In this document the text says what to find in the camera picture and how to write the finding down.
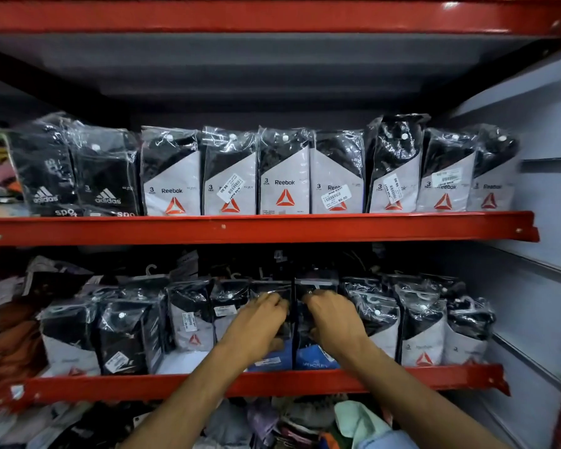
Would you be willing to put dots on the person's right forearm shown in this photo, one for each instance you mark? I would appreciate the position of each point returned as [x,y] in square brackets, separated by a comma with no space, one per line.
[411,406]

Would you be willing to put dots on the pile of brown orange clothes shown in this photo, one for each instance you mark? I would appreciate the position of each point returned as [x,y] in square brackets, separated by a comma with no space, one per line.
[9,341]

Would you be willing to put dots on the light blue cloth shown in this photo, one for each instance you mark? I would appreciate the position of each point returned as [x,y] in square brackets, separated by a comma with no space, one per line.
[388,440]

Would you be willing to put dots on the person's right fingers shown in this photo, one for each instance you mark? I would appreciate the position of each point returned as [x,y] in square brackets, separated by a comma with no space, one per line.
[320,301]

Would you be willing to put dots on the pile of dark packets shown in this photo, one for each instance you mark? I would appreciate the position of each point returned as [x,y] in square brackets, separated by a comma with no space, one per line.
[121,266]

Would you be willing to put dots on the black striped-logo sock packet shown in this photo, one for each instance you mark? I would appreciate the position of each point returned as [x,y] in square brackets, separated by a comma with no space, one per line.
[106,175]
[44,172]

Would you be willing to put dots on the person's left fingers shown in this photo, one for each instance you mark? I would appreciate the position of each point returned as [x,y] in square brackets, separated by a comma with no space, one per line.
[273,306]

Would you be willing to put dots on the person's right hand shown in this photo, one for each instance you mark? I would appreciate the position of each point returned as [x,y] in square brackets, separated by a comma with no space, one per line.
[339,329]

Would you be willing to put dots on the row of white-black sock packets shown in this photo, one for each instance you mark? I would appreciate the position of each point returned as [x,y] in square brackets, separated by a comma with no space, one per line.
[423,341]
[285,182]

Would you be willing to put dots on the person's left forearm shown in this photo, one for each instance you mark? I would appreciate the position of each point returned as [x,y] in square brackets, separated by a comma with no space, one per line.
[191,402]

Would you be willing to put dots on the red metal shelf beam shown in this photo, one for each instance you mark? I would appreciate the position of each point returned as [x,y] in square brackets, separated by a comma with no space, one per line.
[262,16]
[262,228]
[271,381]

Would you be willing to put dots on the mint green cloth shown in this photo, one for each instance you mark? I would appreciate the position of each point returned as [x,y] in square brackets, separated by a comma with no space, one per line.
[355,420]

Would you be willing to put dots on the black sock packet with hanger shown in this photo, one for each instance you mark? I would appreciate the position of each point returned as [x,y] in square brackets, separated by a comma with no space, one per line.
[121,336]

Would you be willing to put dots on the heap of mixed clothes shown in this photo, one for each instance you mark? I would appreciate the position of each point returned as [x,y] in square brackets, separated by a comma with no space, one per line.
[243,425]

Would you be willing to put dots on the person's left hand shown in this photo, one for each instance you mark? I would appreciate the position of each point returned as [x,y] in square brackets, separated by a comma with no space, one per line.
[252,329]

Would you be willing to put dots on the blue-label black sock packet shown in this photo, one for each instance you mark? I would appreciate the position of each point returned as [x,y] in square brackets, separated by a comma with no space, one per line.
[271,362]
[308,357]

